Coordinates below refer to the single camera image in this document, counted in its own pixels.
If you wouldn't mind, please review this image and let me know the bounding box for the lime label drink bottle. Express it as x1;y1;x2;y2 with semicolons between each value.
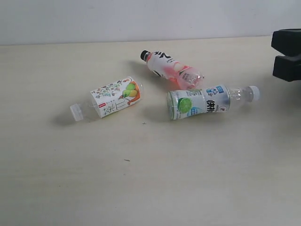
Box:
167;85;260;120

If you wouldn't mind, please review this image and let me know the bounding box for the tea bottle with bird label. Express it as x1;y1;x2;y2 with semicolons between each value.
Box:
70;76;144;121

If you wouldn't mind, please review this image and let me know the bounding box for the pink peach drink bottle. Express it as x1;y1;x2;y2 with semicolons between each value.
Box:
140;50;204;90

